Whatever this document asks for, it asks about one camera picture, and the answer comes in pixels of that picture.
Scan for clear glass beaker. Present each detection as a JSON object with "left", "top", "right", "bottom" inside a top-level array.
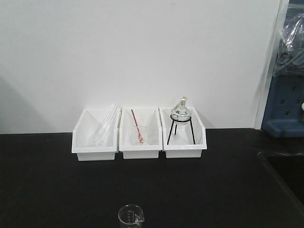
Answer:
[{"left": 118, "top": 204, "right": 145, "bottom": 228}]

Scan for small beaker in bin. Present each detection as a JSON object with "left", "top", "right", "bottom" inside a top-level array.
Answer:
[{"left": 131, "top": 117, "right": 148, "bottom": 146}]

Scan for middle white plastic bin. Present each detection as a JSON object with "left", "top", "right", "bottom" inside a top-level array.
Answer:
[{"left": 119, "top": 107, "right": 162, "bottom": 159}]

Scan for white plastic bin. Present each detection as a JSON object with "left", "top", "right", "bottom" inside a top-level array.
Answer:
[
  {"left": 159, "top": 107, "right": 207, "bottom": 158},
  {"left": 72, "top": 105, "right": 121, "bottom": 162},
  {"left": 119, "top": 107, "right": 162, "bottom": 159}
]

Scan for red striped stirring rod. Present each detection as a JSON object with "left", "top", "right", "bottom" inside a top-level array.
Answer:
[{"left": 131, "top": 109, "right": 144, "bottom": 143}]

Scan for round-bottom glass flask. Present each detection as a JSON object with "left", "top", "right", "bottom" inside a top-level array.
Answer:
[{"left": 170, "top": 96, "right": 191, "bottom": 125}]

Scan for right white plastic bin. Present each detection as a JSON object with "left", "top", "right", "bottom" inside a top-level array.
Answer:
[{"left": 159, "top": 107, "right": 207, "bottom": 158}]

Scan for clear glass tubes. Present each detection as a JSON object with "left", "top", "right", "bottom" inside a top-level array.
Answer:
[{"left": 85, "top": 104, "right": 117, "bottom": 146}]

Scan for left white plastic bin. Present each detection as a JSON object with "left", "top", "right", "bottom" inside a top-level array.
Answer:
[{"left": 72, "top": 105, "right": 121, "bottom": 162}]

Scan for blue pegboard drying rack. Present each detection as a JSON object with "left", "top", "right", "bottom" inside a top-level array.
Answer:
[{"left": 262, "top": 0, "right": 304, "bottom": 138}]

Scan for black lab sink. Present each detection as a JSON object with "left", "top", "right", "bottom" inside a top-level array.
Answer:
[{"left": 257, "top": 150, "right": 304, "bottom": 215}]

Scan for clear plastic bag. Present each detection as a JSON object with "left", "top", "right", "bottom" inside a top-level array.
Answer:
[{"left": 274, "top": 13, "right": 304, "bottom": 76}]

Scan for black wire tripod stand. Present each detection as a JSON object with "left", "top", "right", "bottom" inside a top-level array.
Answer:
[{"left": 167, "top": 114, "right": 196, "bottom": 145}]

